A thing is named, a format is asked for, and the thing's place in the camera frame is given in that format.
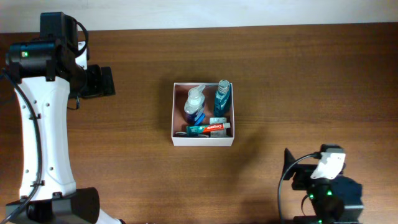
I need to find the green white soap bar box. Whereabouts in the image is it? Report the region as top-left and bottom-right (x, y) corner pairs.
(210, 117), (228, 138)

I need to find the blue white toothbrush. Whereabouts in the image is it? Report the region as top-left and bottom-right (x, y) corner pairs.
(175, 132), (210, 138)

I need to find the teal mouthwash bottle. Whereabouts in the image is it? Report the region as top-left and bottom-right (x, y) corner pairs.
(213, 80), (231, 117)

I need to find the clear hand soap pump bottle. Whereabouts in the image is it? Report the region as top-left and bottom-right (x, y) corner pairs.
(184, 84), (205, 124)

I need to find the blue disposable razor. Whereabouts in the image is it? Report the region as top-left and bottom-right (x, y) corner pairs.
(194, 113), (206, 126)

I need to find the red green toothpaste tube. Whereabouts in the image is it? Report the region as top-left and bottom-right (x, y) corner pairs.
(186, 123), (231, 136)

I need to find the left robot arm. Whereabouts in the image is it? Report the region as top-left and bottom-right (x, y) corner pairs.
(2, 12), (118, 224)

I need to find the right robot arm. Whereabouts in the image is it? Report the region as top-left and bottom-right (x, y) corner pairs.
(277, 144), (364, 224)

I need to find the white open cardboard box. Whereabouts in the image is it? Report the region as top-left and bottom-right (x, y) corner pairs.
(171, 83), (236, 147)

